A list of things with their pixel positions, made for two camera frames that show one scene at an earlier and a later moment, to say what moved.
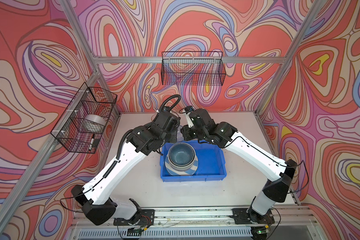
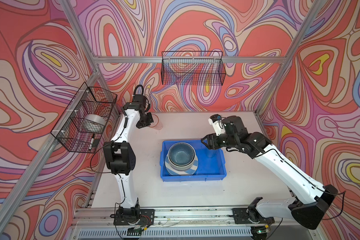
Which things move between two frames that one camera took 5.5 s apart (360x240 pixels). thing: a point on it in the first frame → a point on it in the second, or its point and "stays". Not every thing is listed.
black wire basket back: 193,68 stays
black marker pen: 92,140 stays
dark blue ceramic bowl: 181,154 stays
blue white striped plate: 174,171 stays
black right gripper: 185,129 → 211,139
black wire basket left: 81,126 stays
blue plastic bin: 211,164 stays
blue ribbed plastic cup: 179,136 → 211,153
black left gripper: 174,132 → 150,120
